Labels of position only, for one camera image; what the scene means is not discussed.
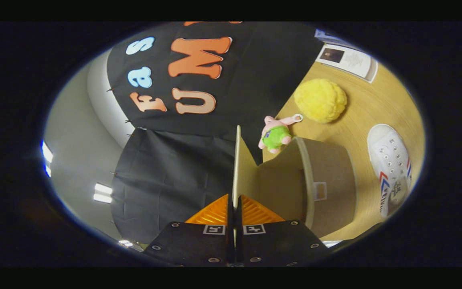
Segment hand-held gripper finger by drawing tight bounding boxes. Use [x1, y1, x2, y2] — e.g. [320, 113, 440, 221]
[142, 194, 235, 267]
[235, 195, 330, 267]

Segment beige storage box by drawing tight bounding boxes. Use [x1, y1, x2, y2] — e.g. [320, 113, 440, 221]
[232, 125, 359, 238]

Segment white striped canvas shoe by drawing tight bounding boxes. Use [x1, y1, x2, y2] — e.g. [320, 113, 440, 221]
[367, 124, 413, 218]

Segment black backdrop cloth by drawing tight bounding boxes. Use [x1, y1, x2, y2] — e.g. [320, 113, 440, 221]
[106, 21, 324, 245]

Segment pink and green plush toy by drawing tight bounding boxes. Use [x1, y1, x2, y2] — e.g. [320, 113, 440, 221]
[258, 114, 304, 154]

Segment yellow plush ball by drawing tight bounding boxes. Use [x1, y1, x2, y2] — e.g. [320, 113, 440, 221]
[294, 78, 348, 124]

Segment white book with dark photo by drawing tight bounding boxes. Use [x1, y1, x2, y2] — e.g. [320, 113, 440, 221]
[315, 43, 379, 83]

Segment blue book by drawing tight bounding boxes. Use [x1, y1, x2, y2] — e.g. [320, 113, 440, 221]
[314, 28, 362, 51]

